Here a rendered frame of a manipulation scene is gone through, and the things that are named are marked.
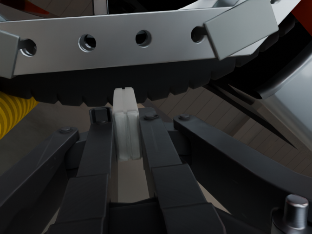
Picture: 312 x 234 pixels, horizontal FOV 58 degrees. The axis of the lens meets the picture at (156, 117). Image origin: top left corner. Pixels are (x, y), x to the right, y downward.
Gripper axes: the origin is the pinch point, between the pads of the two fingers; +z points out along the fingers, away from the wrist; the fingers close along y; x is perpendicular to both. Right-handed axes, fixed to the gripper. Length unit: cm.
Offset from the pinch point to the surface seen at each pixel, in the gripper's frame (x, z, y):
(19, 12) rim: 8.1, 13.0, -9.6
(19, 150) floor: -42, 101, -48
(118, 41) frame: 5.0, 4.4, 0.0
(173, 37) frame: 5.0, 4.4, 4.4
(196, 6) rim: 7.6, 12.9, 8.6
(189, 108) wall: -132, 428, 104
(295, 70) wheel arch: -1.6, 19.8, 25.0
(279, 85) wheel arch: -3.7, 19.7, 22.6
